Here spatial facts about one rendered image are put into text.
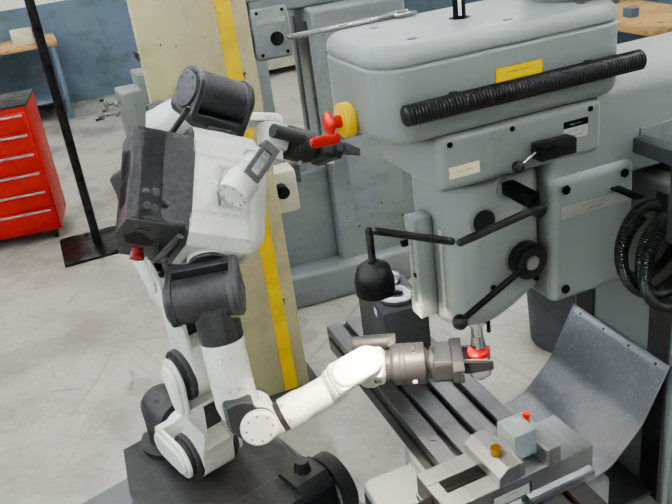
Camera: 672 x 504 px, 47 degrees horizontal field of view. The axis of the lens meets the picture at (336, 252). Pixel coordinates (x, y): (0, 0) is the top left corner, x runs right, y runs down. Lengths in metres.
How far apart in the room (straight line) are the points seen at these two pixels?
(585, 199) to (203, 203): 0.73
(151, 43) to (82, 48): 7.35
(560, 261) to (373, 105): 0.50
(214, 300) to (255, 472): 1.00
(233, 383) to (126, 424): 2.22
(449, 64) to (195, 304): 0.66
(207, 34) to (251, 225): 1.52
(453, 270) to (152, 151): 0.63
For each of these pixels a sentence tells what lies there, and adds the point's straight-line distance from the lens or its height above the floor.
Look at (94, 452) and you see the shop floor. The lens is 3.68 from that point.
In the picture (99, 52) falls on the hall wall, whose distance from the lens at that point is 10.34.
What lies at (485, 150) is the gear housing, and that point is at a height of 1.69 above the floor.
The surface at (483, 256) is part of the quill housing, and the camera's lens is 1.44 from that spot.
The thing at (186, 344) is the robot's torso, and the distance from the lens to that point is 1.99.
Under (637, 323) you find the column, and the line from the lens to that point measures 1.83.
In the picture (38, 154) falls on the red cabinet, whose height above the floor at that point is 0.65.
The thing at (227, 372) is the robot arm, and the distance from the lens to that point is 1.58.
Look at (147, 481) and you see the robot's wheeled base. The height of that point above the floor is 0.57.
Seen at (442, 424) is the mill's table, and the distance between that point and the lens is 1.86.
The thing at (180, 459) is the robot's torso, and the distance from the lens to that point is 2.32.
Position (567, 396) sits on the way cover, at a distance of 1.96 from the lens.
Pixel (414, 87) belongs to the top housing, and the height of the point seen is 1.82.
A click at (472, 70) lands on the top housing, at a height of 1.83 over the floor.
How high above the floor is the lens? 2.13
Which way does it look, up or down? 26 degrees down
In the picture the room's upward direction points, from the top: 8 degrees counter-clockwise
